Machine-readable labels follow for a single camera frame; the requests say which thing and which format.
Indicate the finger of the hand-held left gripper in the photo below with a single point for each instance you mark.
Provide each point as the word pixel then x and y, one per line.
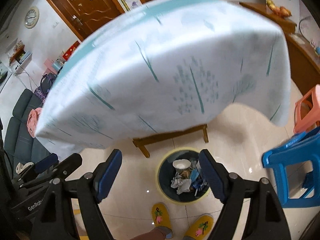
pixel 71 162
pixel 46 162

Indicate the purple bag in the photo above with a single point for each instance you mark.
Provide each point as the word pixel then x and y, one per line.
pixel 46 85

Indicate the white light switch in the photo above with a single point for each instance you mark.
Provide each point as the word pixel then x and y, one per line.
pixel 55 25

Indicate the teal table runner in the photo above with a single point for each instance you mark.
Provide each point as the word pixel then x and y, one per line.
pixel 180 1

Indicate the pile of fruit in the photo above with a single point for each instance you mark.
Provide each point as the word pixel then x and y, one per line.
pixel 280 11

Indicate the blue plastic stool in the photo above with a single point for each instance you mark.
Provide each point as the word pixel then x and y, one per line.
pixel 277 160

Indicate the pink plastic stool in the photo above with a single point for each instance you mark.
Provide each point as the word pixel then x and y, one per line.
pixel 303 122

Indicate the white printed tablecloth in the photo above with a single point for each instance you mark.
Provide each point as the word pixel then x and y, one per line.
pixel 162 67

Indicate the yellow embroidered slipper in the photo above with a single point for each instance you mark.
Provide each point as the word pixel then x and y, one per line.
pixel 160 217
pixel 200 227

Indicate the dark grey sofa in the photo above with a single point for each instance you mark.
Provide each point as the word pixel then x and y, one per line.
pixel 20 135

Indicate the pink cloth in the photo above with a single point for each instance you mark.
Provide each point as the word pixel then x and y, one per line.
pixel 32 122

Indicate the red gift box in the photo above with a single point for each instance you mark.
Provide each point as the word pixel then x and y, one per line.
pixel 71 51

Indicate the round trash bin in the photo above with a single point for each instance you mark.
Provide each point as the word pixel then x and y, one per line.
pixel 165 180

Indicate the brown door with ornament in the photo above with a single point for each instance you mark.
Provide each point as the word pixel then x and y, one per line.
pixel 100 12

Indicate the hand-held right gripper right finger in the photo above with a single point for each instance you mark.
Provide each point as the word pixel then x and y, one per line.
pixel 212 175

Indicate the round wall clock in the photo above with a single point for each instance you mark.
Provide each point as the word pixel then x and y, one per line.
pixel 31 17

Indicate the wooden table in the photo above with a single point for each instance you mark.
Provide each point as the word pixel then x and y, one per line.
pixel 170 135

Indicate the white paper cup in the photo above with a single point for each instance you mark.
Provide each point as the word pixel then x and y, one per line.
pixel 182 166

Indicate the person's leg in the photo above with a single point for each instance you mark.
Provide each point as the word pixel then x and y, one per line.
pixel 152 235

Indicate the small wooden shelf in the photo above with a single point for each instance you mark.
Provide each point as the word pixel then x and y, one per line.
pixel 20 55

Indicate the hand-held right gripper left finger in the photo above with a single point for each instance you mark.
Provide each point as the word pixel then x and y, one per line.
pixel 110 175

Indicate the low wooden cabinet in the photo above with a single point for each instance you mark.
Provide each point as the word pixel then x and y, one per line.
pixel 305 62

